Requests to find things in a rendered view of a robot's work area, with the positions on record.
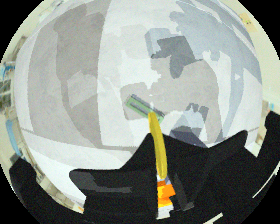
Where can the gold coin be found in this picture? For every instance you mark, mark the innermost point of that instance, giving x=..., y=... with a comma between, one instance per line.
x=161, y=160

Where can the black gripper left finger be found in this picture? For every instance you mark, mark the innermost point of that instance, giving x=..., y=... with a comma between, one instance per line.
x=137, y=178

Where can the dark green grooved bar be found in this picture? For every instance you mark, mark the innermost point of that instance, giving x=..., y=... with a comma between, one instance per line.
x=161, y=118

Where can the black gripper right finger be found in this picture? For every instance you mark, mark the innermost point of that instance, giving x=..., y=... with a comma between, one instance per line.
x=189, y=165

